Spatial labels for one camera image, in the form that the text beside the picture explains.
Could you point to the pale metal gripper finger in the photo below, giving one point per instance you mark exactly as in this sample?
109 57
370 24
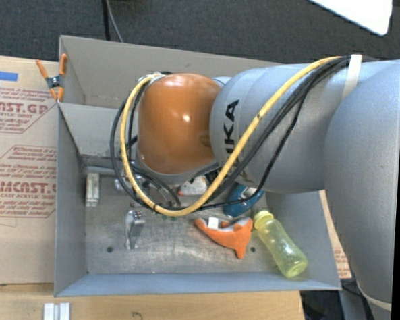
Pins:
134 229
92 190

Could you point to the white toy bird, orange beak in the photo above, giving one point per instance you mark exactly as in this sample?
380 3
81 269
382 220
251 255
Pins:
194 187

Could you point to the grey metal bin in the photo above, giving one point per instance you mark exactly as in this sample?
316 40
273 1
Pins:
181 253

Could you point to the blue and white toy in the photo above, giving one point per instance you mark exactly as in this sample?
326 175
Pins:
239 205

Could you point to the brown cardboard board, red print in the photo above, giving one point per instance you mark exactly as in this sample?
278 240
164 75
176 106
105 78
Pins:
19 246

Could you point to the orange plush toy fish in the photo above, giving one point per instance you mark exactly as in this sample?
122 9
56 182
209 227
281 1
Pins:
235 237

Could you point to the yellow clear plastic bottle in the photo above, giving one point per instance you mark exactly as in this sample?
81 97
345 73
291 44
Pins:
282 249

